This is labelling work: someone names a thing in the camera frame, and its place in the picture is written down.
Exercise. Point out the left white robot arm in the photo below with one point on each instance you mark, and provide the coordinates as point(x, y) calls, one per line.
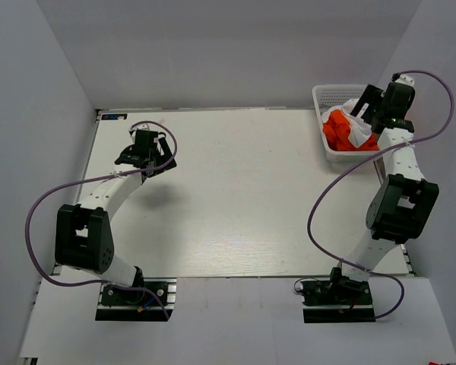
point(83, 238)

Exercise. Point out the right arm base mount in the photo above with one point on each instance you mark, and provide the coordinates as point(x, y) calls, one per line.
point(322, 304)

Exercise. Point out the orange t shirt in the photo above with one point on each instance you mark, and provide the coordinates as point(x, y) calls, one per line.
point(343, 134)

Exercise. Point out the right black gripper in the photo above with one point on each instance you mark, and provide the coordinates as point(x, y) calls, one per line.
point(369, 95)

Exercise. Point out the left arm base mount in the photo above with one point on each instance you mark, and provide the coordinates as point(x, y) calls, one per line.
point(115, 305)

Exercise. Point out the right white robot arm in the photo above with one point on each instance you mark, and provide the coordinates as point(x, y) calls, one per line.
point(403, 203)

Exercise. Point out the white t shirt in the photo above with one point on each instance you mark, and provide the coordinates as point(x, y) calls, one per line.
point(346, 109)

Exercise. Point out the white plastic basket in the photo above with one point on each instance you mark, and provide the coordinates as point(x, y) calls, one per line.
point(327, 96)

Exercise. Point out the blue table label sticker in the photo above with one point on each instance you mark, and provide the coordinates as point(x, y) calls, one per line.
point(114, 116)

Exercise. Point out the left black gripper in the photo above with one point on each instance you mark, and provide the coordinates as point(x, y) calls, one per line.
point(167, 153)

